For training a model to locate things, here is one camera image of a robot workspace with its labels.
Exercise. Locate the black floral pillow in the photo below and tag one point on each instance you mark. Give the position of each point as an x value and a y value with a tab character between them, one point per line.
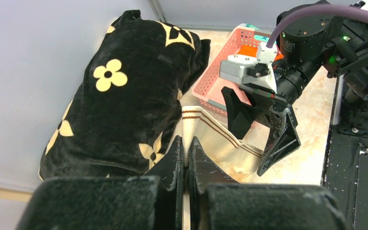
123	116

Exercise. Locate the pink plastic basket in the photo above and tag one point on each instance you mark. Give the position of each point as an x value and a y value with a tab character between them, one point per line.
208	87

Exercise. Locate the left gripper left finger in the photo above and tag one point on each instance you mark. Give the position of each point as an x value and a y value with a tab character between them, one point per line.
149	202

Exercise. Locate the cream boxer underwear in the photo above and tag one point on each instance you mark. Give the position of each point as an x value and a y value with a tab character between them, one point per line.
223	148

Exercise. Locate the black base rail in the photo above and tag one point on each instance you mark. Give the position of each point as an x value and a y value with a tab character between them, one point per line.
345	171

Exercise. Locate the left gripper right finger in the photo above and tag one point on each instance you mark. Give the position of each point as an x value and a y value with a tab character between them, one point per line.
218	202

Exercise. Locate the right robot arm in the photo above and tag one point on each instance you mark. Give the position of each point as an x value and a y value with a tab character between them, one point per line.
306	38

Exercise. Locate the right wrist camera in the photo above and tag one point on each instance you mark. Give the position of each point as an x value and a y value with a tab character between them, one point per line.
243	69

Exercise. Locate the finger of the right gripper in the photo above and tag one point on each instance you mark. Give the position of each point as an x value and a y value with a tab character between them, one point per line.
240	115
282	138

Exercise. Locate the orange underwear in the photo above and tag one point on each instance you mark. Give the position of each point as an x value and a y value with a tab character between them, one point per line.
248	51

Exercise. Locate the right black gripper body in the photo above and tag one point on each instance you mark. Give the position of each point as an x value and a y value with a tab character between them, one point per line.
271	94

